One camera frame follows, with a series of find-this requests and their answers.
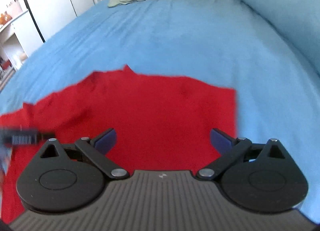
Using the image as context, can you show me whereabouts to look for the red long-sleeve sweater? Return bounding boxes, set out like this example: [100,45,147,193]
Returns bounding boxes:
[0,64,238,224]

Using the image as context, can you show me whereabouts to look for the white shelf desk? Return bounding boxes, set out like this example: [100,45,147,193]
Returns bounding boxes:
[1,10,43,89]

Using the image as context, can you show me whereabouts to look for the blue bed sheet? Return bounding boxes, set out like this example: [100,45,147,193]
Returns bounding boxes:
[1,0,319,222]

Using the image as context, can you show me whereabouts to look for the orange teddy bear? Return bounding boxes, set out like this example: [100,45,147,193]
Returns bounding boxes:
[0,12,12,25]

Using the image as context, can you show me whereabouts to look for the teal rolled duvet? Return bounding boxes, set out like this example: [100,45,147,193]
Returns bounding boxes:
[243,0,319,72]

